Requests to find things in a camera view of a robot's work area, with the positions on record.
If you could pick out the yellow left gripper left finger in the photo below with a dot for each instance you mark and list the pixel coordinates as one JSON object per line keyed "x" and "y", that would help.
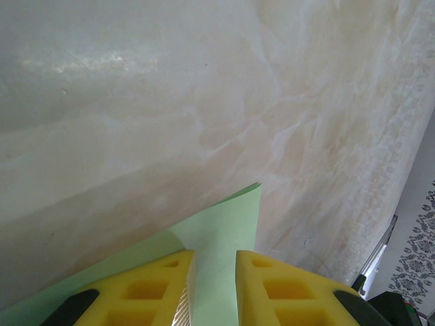
{"x": 142, "y": 292}

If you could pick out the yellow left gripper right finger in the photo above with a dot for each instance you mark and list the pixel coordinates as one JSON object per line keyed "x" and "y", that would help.
{"x": 289, "y": 292}

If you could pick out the green square paper sheet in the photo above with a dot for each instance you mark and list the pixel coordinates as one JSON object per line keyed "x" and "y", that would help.
{"x": 221, "y": 231}

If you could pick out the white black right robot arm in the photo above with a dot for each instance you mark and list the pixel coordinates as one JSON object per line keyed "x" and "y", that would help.
{"x": 391, "y": 305}

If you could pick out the aluminium side rail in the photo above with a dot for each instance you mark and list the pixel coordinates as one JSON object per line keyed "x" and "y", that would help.
{"x": 391, "y": 231}

